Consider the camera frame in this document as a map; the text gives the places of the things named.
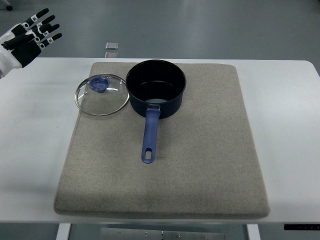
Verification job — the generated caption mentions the floor socket plate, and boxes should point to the floor socket plate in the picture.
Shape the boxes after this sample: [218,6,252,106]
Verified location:
[105,42,119,50]
[104,51,119,58]

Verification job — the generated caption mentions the upper floor socket plate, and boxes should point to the upper floor socket plate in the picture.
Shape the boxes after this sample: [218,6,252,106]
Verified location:
[105,42,119,50]

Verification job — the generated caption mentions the beige fabric mat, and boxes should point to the beige fabric mat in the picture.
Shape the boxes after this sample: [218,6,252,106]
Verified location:
[53,63,270,219]

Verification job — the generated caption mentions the black table control panel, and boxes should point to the black table control panel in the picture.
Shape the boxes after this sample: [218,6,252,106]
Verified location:
[284,224,320,231]

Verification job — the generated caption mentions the white table leg left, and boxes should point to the white table leg left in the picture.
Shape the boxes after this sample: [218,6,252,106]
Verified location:
[56,223,71,240]

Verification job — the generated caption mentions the white table leg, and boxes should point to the white table leg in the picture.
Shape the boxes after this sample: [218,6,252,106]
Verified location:
[246,224,261,240]
[56,223,71,240]

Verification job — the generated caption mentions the dark blue saucepan blue handle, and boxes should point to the dark blue saucepan blue handle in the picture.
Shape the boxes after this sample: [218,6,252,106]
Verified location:
[125,59,187,164]

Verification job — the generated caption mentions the grey metal plate under table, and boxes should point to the grey metal plate under table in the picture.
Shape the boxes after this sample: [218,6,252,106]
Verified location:
[100,227,226,240]

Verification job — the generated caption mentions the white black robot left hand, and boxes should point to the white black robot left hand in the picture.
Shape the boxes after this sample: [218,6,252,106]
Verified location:
[0,8,62,78]

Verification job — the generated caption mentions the lower floor socket plate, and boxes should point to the lower floor socket plate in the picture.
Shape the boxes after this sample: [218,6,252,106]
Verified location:
[104,51,119,58]

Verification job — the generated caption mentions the white table leg right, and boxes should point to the white table leg right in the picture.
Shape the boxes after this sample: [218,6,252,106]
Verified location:
[246,224,261,240]

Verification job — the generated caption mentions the glass pot lid blue knob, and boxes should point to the glass pot lid blue knob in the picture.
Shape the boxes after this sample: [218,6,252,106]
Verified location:
[74,74,130,117]

